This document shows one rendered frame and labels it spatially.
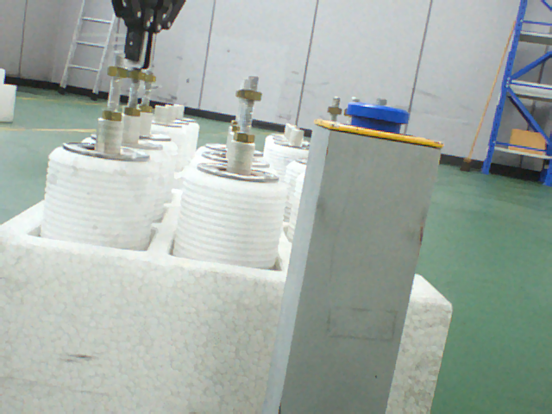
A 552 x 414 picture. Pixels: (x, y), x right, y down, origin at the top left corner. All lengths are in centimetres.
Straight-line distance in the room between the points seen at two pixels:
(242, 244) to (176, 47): 730
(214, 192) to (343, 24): 670
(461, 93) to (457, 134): 42
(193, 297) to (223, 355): 6
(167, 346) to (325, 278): 19
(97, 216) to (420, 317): 28
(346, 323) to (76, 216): 26
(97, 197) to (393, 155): 26
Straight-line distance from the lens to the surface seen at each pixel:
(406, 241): 40
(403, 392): 58
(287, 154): 107
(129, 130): 70
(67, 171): 56
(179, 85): 776
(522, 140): 649
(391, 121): 40
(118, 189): 55
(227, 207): 54
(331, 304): 40
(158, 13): 71
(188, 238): 56
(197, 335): 54
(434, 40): 705
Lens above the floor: 32
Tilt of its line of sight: 9 degrees down
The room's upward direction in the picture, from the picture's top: 10 degrees clockwise
